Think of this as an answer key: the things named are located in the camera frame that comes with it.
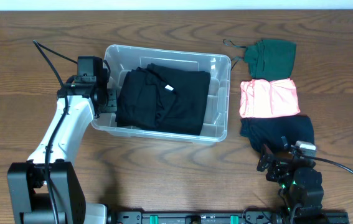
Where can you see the clear plastic storage container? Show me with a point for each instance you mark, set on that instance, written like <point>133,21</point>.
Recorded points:
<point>123,58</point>

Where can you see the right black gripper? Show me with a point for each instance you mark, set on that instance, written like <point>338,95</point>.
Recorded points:
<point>280,163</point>

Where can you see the pink garment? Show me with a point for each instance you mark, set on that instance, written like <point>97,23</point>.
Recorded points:
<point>263,99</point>

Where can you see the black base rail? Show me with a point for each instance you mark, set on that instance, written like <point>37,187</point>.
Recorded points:
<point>246,217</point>

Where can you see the dark navy garment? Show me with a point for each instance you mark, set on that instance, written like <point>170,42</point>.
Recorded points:
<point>269,131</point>

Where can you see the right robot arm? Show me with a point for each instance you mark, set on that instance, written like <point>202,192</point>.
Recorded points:
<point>300,184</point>

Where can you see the dark green garment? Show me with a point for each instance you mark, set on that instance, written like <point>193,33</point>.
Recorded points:
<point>268,59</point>

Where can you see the small black garment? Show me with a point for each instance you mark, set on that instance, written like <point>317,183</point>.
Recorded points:
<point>144,101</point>

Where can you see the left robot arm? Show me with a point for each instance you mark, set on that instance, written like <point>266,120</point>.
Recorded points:
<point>45,188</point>

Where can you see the large black garment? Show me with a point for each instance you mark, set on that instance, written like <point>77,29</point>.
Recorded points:
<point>191,88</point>

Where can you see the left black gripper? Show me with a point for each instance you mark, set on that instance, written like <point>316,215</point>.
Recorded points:
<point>111,101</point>

